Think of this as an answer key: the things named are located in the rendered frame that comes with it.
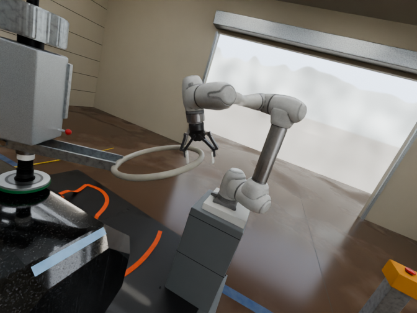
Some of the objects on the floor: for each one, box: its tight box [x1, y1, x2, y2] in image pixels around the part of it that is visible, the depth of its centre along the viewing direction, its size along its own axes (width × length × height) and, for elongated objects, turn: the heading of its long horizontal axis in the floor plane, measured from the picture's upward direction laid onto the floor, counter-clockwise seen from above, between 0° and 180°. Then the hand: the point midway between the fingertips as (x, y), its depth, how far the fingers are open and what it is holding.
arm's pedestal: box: [159, 189, 250, 313], centre depth 165 cm, size 50×50×80 cm
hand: (200, 161), depth 103 cm, fingers open, 13 cm apart
